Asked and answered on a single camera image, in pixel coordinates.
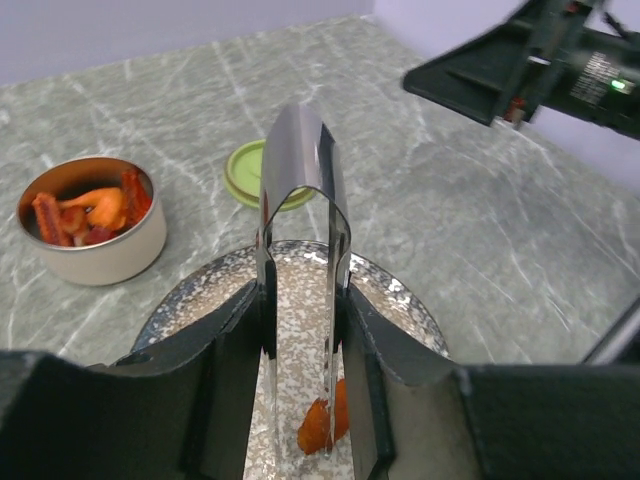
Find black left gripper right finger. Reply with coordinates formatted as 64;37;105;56
344;290;639;479

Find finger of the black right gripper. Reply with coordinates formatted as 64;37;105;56
403;1;545;126

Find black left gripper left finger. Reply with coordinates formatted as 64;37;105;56
1;282;261;479

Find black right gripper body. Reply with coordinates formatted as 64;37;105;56
495;1;600;129

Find orange fried piece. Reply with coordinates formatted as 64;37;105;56
297;378;349;455

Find stainless steel tongs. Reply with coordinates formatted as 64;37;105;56
256;103;352;457

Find red food piece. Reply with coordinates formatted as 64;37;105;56
83;226;117;246

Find beige round lunch box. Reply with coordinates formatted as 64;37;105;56
17;156;167;286

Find green round lid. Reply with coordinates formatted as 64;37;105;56
222;139;319;212

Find orange shrimp piece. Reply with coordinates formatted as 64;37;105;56
58;187;127;231

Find dark brown food piece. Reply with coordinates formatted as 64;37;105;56
31;192;73;247

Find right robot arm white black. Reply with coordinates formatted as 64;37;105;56
402;1;639;139

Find speckled grey plate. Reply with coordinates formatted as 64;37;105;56
134;240;449;479

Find aluminium side rail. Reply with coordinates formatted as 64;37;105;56
583;297;640;365

